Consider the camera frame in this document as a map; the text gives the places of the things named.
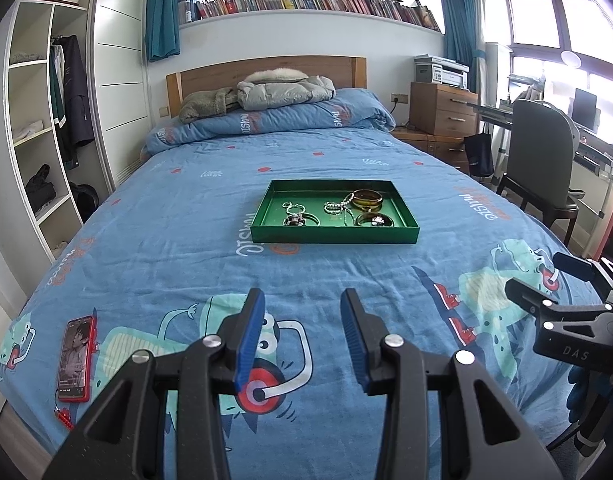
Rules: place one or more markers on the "long teal curtain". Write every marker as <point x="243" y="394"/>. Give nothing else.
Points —
<point x="459" y="30"/>

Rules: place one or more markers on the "red smartphone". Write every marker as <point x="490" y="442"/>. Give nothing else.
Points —
<point x="76" y="360"/>

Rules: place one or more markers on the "blue dinosaur print bedsheet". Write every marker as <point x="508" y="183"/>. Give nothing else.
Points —
<point x="186" y="220"/>

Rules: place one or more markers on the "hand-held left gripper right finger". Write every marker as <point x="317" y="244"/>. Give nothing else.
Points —
<point x="354" y="345"/>

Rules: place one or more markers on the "wooden drawer chest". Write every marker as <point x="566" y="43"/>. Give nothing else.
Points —
<point x="441" y="110"/>

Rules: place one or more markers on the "olive fleece jacket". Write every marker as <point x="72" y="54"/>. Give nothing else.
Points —
<point x="206" y="105"/>

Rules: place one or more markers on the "study desk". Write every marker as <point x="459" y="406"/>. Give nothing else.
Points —
<point x="601" y="152"/>

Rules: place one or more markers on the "grey chair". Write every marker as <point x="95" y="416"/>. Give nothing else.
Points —
<point x="541" y="150"/>

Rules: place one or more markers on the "hanging green white garment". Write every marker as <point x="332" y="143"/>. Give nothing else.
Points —
<point x="57" y="90"/>

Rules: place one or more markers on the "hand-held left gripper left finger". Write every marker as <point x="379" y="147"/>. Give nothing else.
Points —
<point x="249" y="345"/>

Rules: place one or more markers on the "dark amber bangle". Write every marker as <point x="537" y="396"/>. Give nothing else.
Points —
<point x="389" y="221"/>

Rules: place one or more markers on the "dark beaded charm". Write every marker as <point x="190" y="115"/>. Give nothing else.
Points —
<point x="294" y="220"/>

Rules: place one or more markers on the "white printer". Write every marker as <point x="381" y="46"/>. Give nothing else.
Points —
<point x="441" y="72"/>

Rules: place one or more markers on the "person's right hand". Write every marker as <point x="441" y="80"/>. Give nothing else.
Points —
<point x="579" y="390"/>

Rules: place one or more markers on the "folded blue duvet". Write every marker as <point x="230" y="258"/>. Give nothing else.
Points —
<point x="286" y="115"/>

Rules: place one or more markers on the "computer monitor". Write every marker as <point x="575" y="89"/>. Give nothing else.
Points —
<point x="585" y="110"/>

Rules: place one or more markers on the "wall socket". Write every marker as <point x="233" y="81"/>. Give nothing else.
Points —
<point x="399" y="97"/>

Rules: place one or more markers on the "short teal curtain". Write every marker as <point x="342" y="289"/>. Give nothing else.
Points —
<point x="164" y="15"/>

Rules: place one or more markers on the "wooden nightstand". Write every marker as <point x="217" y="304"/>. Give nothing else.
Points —
<point x="421" y="140"/>

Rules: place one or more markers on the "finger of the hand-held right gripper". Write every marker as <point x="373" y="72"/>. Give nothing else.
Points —
<point x="576" y="266"/>
<point x="528" y="297"/>

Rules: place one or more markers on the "row of books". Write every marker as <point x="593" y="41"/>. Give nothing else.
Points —
<point x="311" y="2"/>

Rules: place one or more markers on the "hanging dark jacket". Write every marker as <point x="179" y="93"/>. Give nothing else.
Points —
<point x="79" y="95"/>

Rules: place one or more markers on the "white wardrobe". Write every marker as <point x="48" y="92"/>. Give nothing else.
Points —
<point x="119" y="60"/>

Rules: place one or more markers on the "round white lamp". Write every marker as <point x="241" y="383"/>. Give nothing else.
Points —
<point x="570" y="59"/>

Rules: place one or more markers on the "thin silver bangle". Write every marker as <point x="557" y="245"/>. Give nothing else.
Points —
<point x="316" y="220"/>

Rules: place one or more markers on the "black tote bag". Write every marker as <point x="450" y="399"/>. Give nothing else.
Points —
<point x="479" y="157"/>

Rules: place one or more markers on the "grey puffer jacket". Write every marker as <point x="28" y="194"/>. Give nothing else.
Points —
<point x="286" y="90"/>

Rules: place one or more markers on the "black bag in wardrobe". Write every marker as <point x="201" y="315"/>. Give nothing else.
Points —
<point x="84" y="200"/>

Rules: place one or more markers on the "orange amber bangle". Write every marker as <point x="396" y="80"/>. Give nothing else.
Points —
<point x="354" y="202"/>

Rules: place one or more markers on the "green tray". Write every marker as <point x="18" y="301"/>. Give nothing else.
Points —
<point x="311" y="192"/>

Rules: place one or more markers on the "white tall appliance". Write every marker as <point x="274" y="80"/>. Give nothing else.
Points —
<point x="497" y="77"/>

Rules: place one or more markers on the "black clothes pile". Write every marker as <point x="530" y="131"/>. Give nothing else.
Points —
<point x="40" y="187"/>

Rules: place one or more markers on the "folded white cloth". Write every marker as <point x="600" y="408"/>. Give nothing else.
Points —
<point x="27" y="134"/>

